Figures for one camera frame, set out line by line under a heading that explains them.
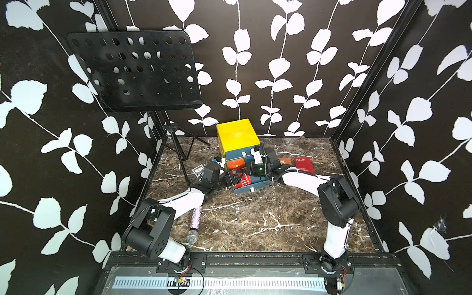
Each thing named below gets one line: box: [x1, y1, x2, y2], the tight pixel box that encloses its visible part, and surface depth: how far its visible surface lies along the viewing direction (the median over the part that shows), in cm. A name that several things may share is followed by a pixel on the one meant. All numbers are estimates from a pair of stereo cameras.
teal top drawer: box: [224, 148, 254, 162], surface depth 90 cm
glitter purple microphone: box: [186, 206, 203, 245], surface depth 83 cm
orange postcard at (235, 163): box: [226, 157, 246, 170], surface depth 99 cm
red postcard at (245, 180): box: [233, 173, 253, 189], surface depth 92 cm
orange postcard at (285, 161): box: [277, 157, 293, 166], surface depth 112 cm
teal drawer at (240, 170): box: [225, 154, 271, 195], surface depth 88 cm
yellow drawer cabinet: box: [215, 118, 261, 163], surface depth 94 cm
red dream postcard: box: [293, 157, 316, 175], surface depth 111 cm
